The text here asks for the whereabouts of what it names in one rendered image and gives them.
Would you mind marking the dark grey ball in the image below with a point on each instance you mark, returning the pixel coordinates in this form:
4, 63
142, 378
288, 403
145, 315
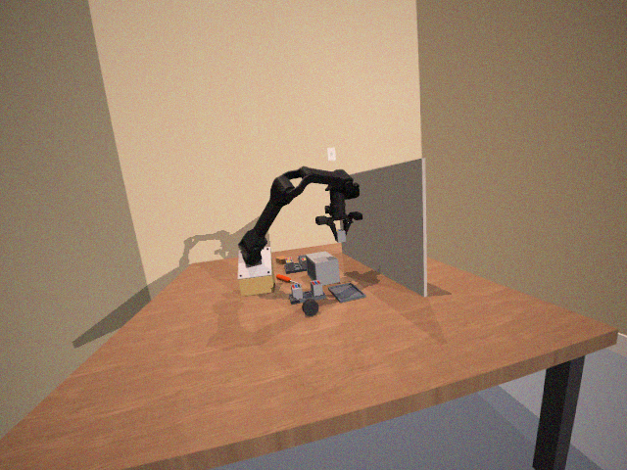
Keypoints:
310, 307

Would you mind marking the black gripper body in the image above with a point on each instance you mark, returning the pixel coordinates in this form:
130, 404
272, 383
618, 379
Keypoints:
338, 213

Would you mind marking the orange-handled screwdriver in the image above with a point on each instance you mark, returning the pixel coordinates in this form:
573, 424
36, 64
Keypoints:
284, 278

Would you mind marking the grey flat panel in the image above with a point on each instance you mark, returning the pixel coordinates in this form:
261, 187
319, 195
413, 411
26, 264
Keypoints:
391, 236

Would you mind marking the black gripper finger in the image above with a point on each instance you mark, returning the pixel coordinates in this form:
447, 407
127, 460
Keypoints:
333, 228
346, 225

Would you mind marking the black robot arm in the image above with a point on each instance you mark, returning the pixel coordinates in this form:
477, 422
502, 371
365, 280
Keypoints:
282, 192

